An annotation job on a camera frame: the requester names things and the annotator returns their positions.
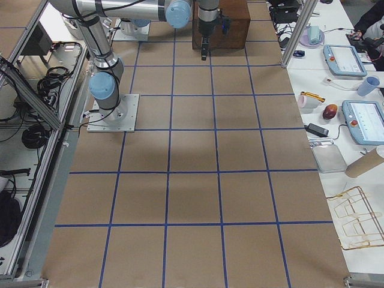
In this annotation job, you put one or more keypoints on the black power adapter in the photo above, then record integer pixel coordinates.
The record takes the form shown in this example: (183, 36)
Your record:
(316, 130)

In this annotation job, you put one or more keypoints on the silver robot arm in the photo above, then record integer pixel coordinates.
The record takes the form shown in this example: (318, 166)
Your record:
(104, 85)
(134, 26)

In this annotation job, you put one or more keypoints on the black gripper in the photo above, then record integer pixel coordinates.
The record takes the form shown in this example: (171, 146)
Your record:
(206, 28)

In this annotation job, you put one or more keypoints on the aluminium frame post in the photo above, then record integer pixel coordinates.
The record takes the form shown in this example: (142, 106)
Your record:
(303, 20)

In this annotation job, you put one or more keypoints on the pink plastic cup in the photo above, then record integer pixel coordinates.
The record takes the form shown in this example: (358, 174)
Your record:
(307, 102)

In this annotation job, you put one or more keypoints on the cardboard tube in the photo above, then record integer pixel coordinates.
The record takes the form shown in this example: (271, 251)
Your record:
(367, 162)

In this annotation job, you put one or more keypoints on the lilac plate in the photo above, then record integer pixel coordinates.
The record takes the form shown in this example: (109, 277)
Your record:
(304, 39)

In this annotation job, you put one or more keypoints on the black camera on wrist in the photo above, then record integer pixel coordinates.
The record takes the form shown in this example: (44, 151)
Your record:
(225, 22)

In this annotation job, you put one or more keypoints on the small blue black gadget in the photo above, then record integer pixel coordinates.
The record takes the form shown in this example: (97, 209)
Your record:
(299, 53)

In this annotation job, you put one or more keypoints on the upper teach pendant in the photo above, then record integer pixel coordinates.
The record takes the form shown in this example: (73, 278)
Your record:
(343, 61)

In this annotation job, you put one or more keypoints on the dark wooden drawer cabinet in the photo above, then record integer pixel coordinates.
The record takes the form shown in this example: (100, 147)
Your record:
(235, 39)

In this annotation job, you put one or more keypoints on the teal cup on plate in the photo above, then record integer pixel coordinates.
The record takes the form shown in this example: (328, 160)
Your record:
(313, 34)

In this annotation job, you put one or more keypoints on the clear plastic container lid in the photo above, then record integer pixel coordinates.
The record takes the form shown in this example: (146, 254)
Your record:
(327, 155)

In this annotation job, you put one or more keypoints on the gold wire rack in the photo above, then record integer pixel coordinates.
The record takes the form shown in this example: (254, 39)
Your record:
(356, 222)

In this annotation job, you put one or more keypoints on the small white tag device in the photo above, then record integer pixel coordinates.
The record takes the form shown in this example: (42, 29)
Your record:
(327, 81)

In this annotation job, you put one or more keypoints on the teach pendant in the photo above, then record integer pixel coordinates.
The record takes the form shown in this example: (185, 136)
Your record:
(343, 61)
(364, 120)

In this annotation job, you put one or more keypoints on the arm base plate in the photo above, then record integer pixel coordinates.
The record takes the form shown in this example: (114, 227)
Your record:
(119, 36)
(122, 119)

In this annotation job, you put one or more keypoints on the light blue plastic cup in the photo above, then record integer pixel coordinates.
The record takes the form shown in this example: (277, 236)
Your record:
(368, 85)

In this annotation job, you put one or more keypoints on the lower teach pendant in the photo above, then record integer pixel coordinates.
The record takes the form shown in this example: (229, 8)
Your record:
(364, 120)

